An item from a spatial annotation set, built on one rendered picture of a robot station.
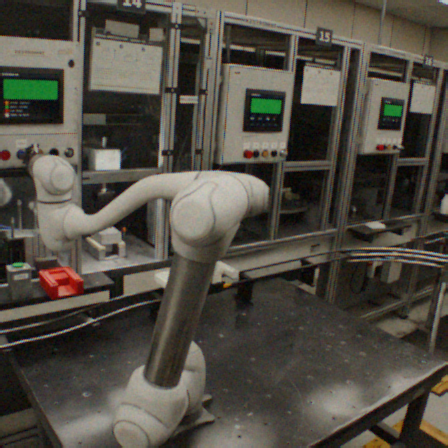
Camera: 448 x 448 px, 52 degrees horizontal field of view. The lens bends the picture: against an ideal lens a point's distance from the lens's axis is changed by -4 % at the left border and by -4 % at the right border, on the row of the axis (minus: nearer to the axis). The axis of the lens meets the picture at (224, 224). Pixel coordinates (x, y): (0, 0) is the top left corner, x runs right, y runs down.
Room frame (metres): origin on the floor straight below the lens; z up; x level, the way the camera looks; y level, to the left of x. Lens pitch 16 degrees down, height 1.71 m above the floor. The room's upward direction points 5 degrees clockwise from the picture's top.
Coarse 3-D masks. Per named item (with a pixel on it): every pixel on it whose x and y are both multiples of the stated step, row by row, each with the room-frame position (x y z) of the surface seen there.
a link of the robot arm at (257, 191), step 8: (200, 176) 1.18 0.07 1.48; (240, 176) 1.13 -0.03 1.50; (248, 176) 1.16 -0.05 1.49; (248, 184) 1.12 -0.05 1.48; (256, 184) 1.13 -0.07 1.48; (264, 184) 1.15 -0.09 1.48; (248, 192) 1.10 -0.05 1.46; (256, 192) 1.12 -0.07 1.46; (264, 192) 1.13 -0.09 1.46; (248, 200) 1.09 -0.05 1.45; (256, 200) 1.11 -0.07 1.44; (264, 200) 1.13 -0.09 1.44; (248, 208) 1.10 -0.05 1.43; (256, 208) 1.11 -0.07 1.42; (264, 208) 1.14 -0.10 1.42; (248, 216) 1.14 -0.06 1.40
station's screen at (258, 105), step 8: (256, 96) 2.29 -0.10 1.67; (264, 96) 2.32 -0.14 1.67; (272, 96) 2.35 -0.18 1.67; (280, 96) 2.38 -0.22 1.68; (256, 104) 2.29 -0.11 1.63; (264, 104) 2.32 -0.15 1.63; (272, 104) 2.36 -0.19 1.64; (280, 104) 2.39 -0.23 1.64; (256, 112) 2.29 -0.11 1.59; (264, 112) 2.33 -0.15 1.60; (272, 112) 2.36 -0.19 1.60; (280, 112) 2.39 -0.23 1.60; (248, 120) 2.27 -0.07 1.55; (256, 120) 2.30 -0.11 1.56; (264, 120) 2.33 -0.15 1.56; (272, 120) 2.36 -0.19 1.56; (280, 120) 2.39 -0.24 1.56
